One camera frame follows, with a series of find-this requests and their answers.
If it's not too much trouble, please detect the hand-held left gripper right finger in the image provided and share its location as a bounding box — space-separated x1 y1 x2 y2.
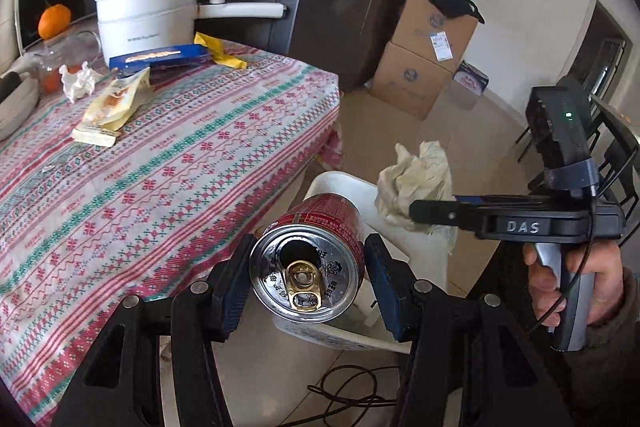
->
364 233 576 427

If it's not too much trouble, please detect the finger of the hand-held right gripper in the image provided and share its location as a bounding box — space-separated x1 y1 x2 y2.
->
409 199 483 228

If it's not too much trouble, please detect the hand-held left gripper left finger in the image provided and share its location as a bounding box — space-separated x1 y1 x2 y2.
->
50 233 258 427

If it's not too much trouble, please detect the cream paper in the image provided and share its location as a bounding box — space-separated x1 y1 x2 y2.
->
375 140 458 253

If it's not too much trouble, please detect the red drink can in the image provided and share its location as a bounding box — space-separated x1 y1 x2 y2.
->
249 193 368 325

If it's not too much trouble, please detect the white plastic bin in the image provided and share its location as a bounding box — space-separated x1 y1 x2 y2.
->
272 171 458 355

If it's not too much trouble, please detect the person's right forearm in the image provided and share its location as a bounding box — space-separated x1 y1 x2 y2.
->
520 269 640 427

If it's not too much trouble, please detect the person's right hand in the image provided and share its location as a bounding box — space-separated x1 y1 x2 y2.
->
524 239 626 327

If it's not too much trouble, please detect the black chair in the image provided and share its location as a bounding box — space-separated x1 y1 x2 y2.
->
595 97 640 208

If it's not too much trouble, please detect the patterned red green tablecloth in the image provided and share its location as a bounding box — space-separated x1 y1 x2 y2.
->
0 42 343 425

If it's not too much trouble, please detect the blue white carton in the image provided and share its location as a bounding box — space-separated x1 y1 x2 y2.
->
452 61 490 98

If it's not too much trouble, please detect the small cardboard box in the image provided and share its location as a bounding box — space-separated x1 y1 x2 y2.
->
390 0 478 75

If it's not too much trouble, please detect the pale flat wrapper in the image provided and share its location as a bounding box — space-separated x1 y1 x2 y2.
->
71 126 120 148

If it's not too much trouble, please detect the black bag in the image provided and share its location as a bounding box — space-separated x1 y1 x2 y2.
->
429 0 486 24

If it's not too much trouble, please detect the beige snack wrapper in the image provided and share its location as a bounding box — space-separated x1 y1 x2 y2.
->
81 67 152 132

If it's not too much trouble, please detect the blue orange packet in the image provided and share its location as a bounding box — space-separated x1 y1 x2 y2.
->
108 43 211 70

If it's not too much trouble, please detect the crumpled white tissue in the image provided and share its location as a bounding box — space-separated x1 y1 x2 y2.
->
59 61 103 104

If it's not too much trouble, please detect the small red orange fruit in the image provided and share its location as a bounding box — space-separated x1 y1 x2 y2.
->
37 66 81 94

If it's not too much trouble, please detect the white electric pot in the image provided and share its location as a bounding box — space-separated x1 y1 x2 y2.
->
94 0 288 65

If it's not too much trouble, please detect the cream ceramic bowl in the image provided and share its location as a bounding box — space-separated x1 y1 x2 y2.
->
0 69 41 140

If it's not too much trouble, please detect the glass jar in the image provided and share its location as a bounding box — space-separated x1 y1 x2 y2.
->
25 32 108 92

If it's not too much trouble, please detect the orange with stem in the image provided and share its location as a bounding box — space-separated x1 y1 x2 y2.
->
38 0 72 40

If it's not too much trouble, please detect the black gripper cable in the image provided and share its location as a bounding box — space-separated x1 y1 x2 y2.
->
530 142 631 333

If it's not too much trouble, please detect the black floor cable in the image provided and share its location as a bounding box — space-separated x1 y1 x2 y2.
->
307 364 401 427

